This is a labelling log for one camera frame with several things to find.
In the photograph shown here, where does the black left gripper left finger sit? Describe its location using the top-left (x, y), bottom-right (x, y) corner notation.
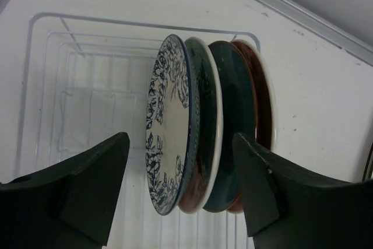
top-left (1, 132), bottom-right (130, 248)

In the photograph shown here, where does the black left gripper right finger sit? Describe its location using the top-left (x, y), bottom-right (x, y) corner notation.
top-left (232, 133), bottom-right (372, 248)

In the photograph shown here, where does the grey speckled round plate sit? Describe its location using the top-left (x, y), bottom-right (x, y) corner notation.
top-left (145, 34), bottom-right (200, 216)

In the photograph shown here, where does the clear plastic dish rack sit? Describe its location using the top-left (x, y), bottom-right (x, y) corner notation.
top-left (14, 13), bottom-right (259, 248)

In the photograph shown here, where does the dark blue round plate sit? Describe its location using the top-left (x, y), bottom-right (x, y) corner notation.
top-left (203, 41), bottom-right (258, 213)

